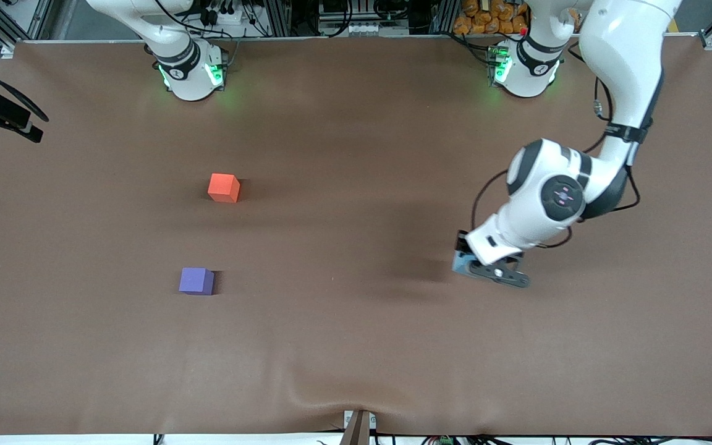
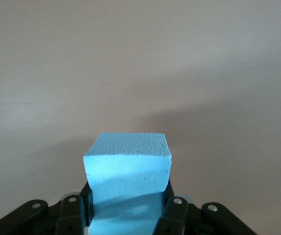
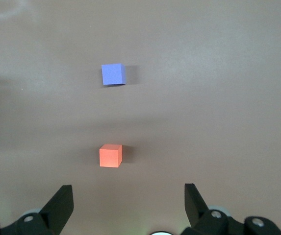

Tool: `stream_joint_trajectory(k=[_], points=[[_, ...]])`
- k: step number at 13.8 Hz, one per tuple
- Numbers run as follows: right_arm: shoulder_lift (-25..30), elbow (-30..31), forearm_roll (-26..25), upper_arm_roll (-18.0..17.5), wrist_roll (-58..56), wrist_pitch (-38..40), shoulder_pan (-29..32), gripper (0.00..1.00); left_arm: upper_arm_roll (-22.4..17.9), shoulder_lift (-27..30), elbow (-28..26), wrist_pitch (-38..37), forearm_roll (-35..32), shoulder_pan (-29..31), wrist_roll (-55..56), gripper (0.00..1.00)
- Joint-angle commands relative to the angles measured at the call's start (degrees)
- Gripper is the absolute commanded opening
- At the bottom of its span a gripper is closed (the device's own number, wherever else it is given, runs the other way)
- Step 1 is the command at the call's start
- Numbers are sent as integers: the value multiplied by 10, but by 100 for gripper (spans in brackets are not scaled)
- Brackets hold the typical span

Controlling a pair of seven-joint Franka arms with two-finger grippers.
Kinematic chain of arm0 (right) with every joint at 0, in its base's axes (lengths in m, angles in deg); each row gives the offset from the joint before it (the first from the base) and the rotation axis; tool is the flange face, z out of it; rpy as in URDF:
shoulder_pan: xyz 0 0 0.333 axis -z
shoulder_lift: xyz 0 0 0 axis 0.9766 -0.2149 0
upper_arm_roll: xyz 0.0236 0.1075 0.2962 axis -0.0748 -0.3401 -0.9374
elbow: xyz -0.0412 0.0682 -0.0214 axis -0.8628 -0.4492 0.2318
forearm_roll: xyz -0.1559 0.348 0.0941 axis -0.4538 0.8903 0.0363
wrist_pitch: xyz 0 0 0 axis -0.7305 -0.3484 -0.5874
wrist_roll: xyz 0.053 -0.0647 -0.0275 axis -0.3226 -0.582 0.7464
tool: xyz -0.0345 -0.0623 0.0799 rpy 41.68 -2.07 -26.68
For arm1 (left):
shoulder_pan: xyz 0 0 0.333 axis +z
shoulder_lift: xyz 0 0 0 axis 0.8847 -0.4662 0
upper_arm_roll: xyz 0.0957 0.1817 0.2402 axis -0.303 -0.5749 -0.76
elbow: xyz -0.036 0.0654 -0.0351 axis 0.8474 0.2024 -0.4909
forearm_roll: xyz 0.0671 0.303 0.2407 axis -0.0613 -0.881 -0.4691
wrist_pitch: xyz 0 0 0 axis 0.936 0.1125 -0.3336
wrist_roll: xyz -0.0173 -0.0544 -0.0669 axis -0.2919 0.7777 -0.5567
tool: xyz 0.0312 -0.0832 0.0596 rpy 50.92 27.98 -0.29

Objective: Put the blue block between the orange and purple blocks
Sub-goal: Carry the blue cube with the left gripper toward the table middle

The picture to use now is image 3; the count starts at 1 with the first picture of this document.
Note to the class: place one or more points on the orange foam block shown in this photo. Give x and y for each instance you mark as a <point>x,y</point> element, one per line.
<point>109,157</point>

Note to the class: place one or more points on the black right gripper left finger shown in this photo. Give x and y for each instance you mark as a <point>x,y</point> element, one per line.
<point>57,210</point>

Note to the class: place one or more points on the purple foam block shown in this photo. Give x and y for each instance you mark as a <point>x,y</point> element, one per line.
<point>112,74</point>

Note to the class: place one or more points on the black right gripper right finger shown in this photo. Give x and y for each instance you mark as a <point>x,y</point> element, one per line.
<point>196,210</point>

